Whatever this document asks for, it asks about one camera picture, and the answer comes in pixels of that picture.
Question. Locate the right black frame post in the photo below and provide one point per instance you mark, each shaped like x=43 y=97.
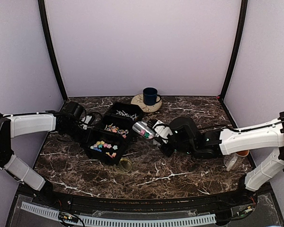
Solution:
x=235 y=49

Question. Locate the black frame post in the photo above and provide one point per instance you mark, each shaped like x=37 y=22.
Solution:
x=50 y=48
x=235 y=49

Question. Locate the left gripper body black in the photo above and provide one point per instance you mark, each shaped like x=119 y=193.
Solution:
x=81 y=137

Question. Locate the white slotted cable duct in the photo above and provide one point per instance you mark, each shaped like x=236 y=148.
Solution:
x=87 y=221

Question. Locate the gold jar lid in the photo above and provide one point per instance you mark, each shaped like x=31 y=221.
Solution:
x=124 y=166

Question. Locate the left black frame post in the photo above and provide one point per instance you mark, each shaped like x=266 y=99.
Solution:
x=50 y=48

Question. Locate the metal scoop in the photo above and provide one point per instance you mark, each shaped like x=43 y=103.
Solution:
x=142 y=129

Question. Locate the white mug yellow inside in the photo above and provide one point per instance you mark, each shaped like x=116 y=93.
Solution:
x=232 y=160

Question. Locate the black three-compartment candy tray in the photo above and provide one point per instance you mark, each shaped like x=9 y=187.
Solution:
x=109 y=139

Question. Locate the dark blue mug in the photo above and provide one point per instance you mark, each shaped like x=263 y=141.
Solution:
x=151 y=96

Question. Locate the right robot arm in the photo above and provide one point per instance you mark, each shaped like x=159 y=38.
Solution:
x=183 y=135

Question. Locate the beige ceramic plate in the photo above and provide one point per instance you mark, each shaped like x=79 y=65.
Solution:
x=138 y=100

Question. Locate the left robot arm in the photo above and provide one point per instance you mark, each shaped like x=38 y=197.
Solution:
x=72 y=120

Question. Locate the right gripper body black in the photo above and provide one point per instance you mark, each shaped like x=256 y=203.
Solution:
x=168 y=152

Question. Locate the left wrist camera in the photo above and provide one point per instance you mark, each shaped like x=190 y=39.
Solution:
x=87 y=121

